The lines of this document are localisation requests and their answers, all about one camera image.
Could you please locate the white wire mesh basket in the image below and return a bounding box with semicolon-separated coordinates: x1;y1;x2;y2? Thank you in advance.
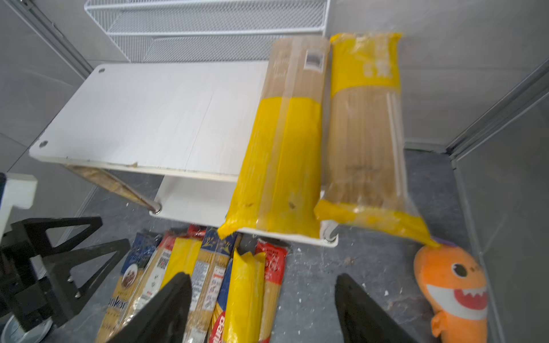
84;1;331;63

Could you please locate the clear blue-end spaghetti bag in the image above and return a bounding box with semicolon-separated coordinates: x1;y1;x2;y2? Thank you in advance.
183;227;240;342

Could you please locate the yellow-top spaghetti bag barcode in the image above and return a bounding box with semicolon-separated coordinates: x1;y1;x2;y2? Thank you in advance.
222;252;266;342

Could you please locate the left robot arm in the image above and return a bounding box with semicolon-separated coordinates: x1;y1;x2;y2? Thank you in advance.
1;173;130;332

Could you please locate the blue tan spaghetti bag leftmost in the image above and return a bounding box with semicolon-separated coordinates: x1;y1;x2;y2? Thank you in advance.
96;230;163;342

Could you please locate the white two-tier shelf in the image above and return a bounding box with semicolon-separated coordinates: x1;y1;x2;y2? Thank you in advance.
30;61;338;247

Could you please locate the red spaghetti bag left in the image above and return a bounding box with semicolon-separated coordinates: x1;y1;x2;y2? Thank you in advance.
120;224;206;329

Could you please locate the white round clock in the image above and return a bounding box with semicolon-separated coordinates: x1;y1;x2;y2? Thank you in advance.
1;315;53;343

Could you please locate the red spaghetti bag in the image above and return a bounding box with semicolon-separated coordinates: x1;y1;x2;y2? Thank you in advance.
120;224;206;329
255;240;288;343

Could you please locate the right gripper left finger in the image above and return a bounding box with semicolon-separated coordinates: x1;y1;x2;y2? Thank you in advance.
110;272;192;343

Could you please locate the red spaghetti bag right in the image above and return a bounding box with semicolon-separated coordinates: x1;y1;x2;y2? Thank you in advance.
255;240;288;343

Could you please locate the blue Barilla spaghetti bag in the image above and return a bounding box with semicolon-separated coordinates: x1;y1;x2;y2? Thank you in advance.
208;259;233;343

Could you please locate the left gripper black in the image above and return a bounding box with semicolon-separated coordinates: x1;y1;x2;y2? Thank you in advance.
1;217;130;332

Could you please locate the yellow-end spaghetti bag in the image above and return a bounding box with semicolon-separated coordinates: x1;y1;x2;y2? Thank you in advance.
314;32;437;247

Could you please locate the half yellow spaghetti bag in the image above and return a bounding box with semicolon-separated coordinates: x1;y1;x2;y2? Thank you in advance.
218;36;330;240

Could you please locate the orange shark plush toy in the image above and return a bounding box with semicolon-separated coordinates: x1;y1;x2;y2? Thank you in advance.
413;245;489;342

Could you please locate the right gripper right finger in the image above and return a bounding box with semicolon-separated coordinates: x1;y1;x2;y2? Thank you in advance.
335;274;415;343

